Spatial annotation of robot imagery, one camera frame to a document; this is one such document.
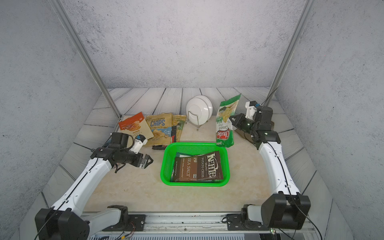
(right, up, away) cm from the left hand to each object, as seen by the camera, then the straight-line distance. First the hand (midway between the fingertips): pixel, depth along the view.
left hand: (147, 157), depth 80 cm
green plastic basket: (+10, 0, +11) cm, 15 cm away
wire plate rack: (+28, +17, +31) cm, 45 cm away
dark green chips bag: (+18, -2, +16) cm, 24 cm away
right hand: (+42, +21, -5) cm, 48 cm away
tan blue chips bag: (0, +17, +31) cm, 36 cm away
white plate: (+28, +28, +24) cm, 46 cm away
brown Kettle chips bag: (+31, -7, +7) cm, 32 cm away
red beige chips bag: (-20, +17, +34) cm, 43 cm away
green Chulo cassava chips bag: (+41, +12, 0) cm, 43 cm away
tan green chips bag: (+13, +20, +35) cm, 42 cm away
